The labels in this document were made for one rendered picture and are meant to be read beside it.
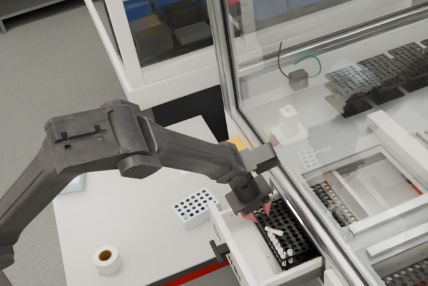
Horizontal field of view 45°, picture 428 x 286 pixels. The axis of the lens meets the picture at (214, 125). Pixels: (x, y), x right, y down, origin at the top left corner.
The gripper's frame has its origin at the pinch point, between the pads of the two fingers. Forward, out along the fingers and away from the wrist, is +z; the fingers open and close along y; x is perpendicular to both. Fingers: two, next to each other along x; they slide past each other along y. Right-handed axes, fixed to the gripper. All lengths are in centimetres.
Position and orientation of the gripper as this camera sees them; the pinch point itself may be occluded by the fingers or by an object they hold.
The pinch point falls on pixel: (260, 215)
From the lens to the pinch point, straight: 128.3
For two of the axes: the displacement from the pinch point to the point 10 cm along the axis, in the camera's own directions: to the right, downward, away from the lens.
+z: 3.8, 6.8, 6.2
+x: -3.4, -5.2, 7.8
